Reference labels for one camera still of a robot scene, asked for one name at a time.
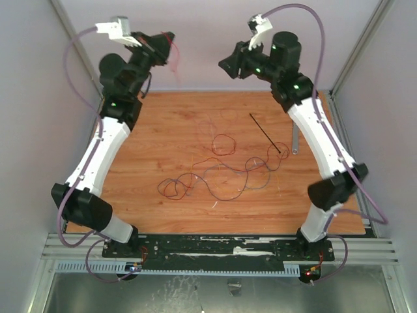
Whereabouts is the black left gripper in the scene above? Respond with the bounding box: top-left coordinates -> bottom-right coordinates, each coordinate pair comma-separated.
123,31 -> 174,97

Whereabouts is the red wire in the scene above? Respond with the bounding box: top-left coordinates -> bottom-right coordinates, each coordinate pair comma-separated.
162,31 -> 291,201

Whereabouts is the black zip tie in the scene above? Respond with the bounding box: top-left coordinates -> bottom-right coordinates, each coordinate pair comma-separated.
249,113 -> 281,154

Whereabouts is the blue grey wire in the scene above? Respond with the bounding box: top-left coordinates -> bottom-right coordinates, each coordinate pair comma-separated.
158,161 -> 273,196

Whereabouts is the yellow wire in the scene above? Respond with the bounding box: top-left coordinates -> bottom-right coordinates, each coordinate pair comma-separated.
187,153 -> 283,196

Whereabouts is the dark purple wire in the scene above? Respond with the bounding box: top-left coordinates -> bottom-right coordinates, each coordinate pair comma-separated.
158,158 -> 290,201

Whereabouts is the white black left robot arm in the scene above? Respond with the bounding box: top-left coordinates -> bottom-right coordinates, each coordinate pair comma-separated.
51,32 -> 175,258

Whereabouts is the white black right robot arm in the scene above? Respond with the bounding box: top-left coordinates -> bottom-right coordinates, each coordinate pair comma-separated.
218,31 -> 368,260

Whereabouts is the silver adjustable wrench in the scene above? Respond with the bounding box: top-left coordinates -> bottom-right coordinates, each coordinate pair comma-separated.
292,122 -> 299,155

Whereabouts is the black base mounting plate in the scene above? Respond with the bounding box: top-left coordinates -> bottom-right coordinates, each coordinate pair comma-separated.
102,234 -> 335,273

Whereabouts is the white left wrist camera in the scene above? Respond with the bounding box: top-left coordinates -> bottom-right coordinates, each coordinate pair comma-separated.
95,16 -> 142,47

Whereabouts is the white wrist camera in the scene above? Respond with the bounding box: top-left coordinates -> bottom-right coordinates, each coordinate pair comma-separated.
248,14 -> 273,51
95,16 -> 142,47

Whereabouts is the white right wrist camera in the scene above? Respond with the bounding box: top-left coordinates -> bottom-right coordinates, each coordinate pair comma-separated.
248,14 -> 273,51

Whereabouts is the aluminium corner post right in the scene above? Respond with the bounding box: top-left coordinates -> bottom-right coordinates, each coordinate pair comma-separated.
328,0 -> 395,99

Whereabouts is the aluminium corner post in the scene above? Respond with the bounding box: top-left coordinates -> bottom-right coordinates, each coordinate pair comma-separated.
49,0 -> 101,93
328,0 -> 395,99

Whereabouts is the aluminium corner post left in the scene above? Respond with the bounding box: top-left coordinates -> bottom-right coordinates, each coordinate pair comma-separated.
49,0 -> 101,93

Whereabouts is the grey slotted cable duct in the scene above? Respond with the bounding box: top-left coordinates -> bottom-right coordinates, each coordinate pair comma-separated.
55,259 -> 302,277

